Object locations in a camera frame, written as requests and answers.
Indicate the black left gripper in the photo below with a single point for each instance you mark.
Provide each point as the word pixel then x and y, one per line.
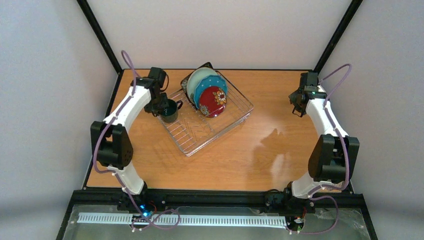
pixel 157 105

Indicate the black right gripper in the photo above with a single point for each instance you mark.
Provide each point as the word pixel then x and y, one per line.
pixel 296 101

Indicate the dark green cup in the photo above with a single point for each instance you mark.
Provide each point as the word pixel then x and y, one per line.
pixel 170 114

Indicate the light green round plate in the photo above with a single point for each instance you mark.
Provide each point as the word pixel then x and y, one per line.
pixel 195 78

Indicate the wire metal dish rack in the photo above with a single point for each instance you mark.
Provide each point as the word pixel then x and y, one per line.
pixel 193 131

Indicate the dark red plate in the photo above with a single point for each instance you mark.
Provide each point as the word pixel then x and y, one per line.
pixel 212 101

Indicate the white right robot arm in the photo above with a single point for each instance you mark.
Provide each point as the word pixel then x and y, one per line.
pixel 333 158

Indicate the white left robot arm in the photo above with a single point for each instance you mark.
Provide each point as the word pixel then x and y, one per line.
pixel 112 151

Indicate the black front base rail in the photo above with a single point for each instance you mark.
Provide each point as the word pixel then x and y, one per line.
pixel 272 201

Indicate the black frame post right rear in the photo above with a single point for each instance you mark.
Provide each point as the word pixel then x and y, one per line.
pixel 337 34

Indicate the black frame post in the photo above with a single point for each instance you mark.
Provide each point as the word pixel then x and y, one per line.
pixel 101 37
pixel 337 34

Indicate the black frame post left rear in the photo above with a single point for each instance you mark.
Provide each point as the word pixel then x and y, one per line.
pixel 101 37

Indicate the white slotted cable duct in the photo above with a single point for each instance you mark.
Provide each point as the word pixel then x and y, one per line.
pixel 183 220

